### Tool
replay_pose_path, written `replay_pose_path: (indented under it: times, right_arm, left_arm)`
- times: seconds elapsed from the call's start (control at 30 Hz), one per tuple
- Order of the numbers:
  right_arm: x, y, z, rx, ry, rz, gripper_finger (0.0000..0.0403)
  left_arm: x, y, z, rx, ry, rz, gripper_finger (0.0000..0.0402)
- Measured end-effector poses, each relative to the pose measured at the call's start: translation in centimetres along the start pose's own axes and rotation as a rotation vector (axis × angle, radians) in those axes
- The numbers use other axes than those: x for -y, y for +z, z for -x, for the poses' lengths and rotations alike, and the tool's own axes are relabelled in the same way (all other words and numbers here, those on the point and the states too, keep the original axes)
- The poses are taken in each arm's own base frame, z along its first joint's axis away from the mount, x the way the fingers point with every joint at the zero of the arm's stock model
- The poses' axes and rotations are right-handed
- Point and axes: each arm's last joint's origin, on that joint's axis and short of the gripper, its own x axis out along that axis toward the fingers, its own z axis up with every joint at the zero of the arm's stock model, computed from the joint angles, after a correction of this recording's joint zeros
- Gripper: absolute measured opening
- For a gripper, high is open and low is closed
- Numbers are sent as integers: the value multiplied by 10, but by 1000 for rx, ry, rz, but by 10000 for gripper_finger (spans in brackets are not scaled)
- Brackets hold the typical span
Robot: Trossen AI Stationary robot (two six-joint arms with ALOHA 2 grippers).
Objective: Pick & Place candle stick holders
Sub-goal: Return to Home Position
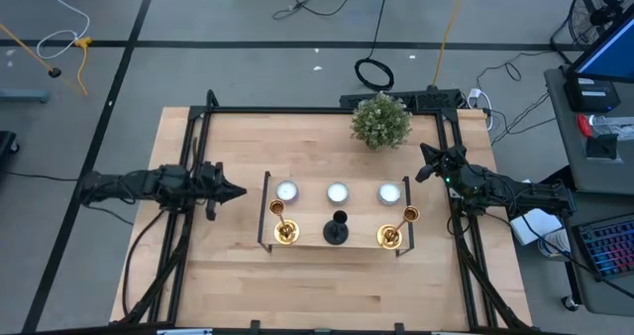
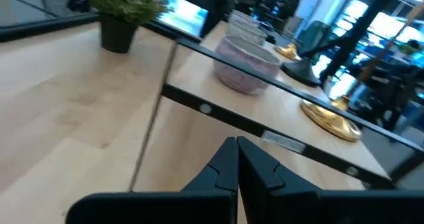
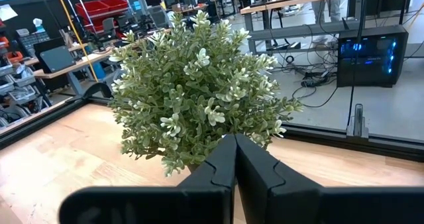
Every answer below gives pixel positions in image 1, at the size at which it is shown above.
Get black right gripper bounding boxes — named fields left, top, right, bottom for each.
left=414, top=142, right=470, bottom=184

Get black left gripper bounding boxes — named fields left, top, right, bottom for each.
left=190, top=161, right=248, bottom=208

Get gold candlestick holder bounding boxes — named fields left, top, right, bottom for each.
left=375, top=204, right=421, bottom=251
left=268, top=199, right=301, bottom=246

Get wooden riser shelf black legs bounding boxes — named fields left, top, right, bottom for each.
left=257, top=170, right=415, bottom=258

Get black candlestick holder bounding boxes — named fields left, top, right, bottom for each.
left=322, top=209, right=350, bottom=246

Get green potted plant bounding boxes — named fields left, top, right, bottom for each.
left=350, top=91, right=413, bottom=152

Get black power strip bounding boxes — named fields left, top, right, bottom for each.
left=340, top=89, right=465, bottom=111

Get white box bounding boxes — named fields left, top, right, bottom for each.
left=509, top=206, right=565, bottom=247

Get grey side desk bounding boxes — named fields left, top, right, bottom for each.
left=543, top=65, right=634, bottom=317

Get black box device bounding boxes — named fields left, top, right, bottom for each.
left=563, top=74, right=621, bottom=114

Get rainbow backlit keyboard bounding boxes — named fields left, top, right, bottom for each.
left=574, top=217, right=634, bottom=282

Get blue screen monitor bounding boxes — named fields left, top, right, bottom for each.
left=569, top=7, right=634, bottom=84

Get grey furniture foot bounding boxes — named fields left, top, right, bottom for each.
left=0, top=89, right=50, bottom=104

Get black wheeled base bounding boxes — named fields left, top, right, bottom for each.
left=0, top=130, right=21, bottom=159

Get black floor fan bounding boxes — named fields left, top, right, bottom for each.
left=550, top=0, right=634, bottom=61

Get yellow pole black tip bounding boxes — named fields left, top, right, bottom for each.
left=0, top=24, right=63, bottom=79

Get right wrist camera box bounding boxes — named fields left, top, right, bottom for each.
left=448, top=144, right=469, bottom=166

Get white power adapter cable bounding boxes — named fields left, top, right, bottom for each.
left=467, top=87, right=495, bottom=132

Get black coiled floor cable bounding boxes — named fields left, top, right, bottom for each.
left=353, top=0, right=396, bottom=92

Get black aluminium table frame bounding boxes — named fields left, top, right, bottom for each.
left=118, top=89, right=534, bottom=335

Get black frame cable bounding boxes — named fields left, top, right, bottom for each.
left=121, top=208, right=167, bottom=322

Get black power cable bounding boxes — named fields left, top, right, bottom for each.
left=475, top=51, right=560, bottom=134

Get red handled tool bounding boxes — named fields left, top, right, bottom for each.
left=576, top=113, right=594, bottom=139

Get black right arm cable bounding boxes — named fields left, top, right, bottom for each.
left=514, top=208, right=634, bottom=297

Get thin black floor cable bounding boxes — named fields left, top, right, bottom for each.
left=0, top=169, right=80, bottom=182

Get yellow plug cable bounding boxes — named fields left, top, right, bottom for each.
left=73, top=36, right=94, bottom=96

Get white floor cable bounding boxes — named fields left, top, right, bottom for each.
left=37, top=0, right=92, bottom=61

